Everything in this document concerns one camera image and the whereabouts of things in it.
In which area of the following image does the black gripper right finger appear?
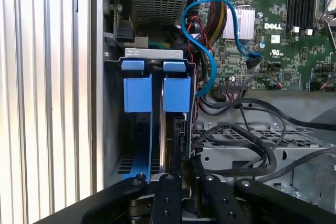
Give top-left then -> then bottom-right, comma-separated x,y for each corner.
199,174 -> 336,224

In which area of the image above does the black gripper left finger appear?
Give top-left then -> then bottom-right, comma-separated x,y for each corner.
81,173 -> 182,224

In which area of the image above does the black disk power wire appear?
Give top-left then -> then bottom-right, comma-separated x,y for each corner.
181,123 -> 278,198

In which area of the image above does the hard disk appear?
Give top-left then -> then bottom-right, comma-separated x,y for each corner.
158,60 -> 192,176

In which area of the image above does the metal disk bay cage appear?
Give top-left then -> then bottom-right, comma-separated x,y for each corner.
103,48 -> 336,224

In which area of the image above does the black and grey PC case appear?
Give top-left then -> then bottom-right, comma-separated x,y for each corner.
89,0 -> 336,224

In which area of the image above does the green Dell motherboard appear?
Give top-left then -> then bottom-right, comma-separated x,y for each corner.
194,0 -> 336,93

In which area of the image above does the silver chipset heatsink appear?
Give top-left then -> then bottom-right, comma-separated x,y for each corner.
222,7 -> 256,40

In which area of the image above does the thick black case cable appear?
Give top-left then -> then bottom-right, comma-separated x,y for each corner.
199,97 -> 336,132

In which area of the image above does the black multi-wire connector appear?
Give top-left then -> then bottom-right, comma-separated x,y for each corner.
219,76 -> 246,103

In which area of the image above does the blue disk wire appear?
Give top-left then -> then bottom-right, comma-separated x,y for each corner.
181,0 -> 263,99

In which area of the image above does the sleeved power cable bundle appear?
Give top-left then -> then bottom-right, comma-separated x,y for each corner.
203,0 -> 228,45

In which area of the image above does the thin wire locking lever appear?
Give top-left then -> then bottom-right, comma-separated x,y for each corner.
319,11 -> 336,51

